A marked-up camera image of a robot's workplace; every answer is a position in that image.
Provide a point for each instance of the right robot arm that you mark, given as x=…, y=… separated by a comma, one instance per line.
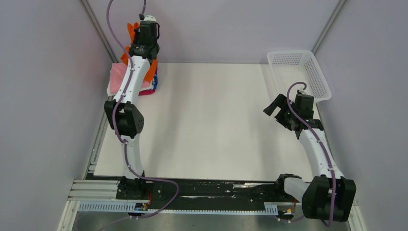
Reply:
x=322, y=169

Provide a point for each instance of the white plastic basket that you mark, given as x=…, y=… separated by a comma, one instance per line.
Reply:
x=288, y=67

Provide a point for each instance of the aluminium frame post right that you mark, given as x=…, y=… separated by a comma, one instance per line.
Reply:
x=340, y=5

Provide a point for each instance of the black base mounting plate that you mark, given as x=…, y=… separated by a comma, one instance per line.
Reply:
x=218, y=195

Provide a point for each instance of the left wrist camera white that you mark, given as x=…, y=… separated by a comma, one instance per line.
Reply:
x=149, y=18

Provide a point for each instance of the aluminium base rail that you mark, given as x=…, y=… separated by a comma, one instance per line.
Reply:
x=99, y=196

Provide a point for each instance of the blue folded t shirt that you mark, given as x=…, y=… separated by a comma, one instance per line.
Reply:
x=155, y=81

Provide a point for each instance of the pink folded t shirt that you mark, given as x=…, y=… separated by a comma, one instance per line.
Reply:
x=117, y=72

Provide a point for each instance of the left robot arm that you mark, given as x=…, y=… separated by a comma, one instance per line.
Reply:
x=124, y=117

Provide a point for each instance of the orange t shirt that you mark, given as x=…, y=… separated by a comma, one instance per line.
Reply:
x=124, y=58

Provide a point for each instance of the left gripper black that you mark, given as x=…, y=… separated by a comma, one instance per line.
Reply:
x=136, y=34

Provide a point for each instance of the aluminium frame post left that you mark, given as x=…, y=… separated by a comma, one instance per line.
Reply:
x=98, y=29

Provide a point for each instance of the aluminium frame post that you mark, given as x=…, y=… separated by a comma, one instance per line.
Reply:
x=98, y=29
x=340, y=5

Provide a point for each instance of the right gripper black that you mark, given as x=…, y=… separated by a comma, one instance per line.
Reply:
x=280, y=102

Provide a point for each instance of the white folded t shirt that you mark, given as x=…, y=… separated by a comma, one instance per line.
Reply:
x=113, y=87

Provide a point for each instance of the red folded t shirt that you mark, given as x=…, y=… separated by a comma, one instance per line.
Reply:
x=146, y=92

